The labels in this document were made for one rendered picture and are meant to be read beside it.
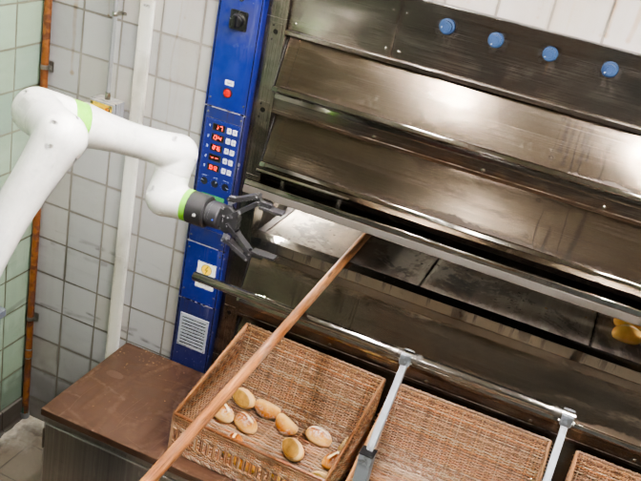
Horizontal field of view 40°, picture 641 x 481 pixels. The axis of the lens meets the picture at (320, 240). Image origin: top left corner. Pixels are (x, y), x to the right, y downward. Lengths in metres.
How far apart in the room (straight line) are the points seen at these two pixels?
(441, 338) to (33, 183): 1.48
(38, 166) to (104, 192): 1.25
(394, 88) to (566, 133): 0.53
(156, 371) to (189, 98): 1.02
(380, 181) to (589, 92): 0.70
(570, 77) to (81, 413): 1.91
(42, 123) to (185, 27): 1.01
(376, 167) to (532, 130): 0.51
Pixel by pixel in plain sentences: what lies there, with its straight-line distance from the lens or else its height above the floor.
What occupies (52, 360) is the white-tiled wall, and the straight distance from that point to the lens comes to 3.86.
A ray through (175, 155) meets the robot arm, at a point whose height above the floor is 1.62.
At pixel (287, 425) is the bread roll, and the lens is 3.12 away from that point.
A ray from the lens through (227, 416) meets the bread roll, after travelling 3.14.
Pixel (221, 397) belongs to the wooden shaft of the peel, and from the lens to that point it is 2.23.
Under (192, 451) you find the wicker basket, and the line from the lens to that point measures 2.99.
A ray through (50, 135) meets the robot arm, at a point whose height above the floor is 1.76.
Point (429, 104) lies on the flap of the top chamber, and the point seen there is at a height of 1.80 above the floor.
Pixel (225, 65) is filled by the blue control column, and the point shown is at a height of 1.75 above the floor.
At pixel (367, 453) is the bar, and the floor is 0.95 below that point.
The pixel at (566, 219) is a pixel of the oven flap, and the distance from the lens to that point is 2.78.
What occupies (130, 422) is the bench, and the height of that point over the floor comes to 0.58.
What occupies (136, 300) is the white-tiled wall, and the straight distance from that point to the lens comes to 3.47.
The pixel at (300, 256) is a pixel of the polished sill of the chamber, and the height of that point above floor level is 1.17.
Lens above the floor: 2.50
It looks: 25 degrees down
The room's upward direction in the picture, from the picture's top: 12 degrees clockwise
